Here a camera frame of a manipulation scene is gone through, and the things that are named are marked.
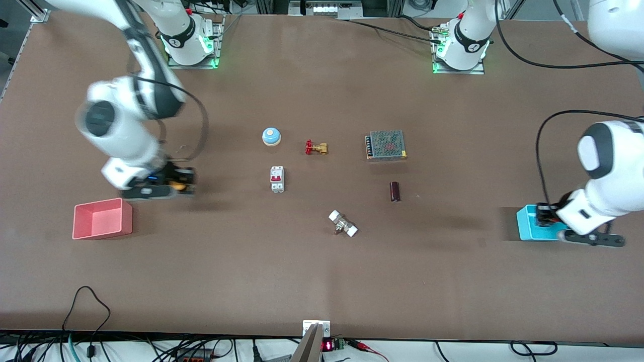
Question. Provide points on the white red circuit breaker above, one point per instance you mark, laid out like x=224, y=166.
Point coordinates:
x=277, y=180

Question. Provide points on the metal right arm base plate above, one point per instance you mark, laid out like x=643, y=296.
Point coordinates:
x=219, y=40

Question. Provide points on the grey metal bar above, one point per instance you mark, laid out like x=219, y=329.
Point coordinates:
x=307, y=349

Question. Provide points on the red clip lead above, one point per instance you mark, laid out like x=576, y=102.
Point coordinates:
x=359, y=345

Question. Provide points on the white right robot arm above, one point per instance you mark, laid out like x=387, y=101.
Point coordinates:
x=121, y=125

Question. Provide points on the dark red cylindrical capacitor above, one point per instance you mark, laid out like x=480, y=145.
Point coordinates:
x=395, y=191

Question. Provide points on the metal fitting white caps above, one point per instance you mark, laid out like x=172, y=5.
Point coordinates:
x=342, y=223

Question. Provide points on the cyan plastic box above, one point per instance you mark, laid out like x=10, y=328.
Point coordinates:
x=527, y=227

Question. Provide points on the pink plastic box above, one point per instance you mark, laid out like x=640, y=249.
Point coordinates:
x=100, y=221

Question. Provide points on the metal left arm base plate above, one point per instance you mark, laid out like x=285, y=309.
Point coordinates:
x=480, y=69

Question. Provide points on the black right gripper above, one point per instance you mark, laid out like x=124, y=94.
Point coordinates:
x=177, y=175

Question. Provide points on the metal mesh power supply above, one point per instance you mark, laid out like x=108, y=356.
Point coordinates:
x=386, y=145

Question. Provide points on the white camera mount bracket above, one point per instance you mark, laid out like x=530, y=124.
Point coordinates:
x=324, y=328

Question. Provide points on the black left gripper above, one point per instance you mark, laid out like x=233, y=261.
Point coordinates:
x=545, y=213

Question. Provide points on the black power strip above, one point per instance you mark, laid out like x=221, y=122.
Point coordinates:
x=193, y=358

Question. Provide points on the red digit display module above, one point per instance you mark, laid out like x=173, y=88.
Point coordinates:
x=328, y=345

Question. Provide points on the white lit device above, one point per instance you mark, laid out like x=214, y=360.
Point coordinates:
x=324, y=9

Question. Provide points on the blue white call bell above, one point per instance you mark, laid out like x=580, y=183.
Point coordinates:
x=271, y=136

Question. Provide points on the yellow push button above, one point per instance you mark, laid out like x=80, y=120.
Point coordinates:
x=177, y=185

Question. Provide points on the aluminium corner profile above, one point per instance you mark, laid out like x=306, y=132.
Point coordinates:
x=40, y=16

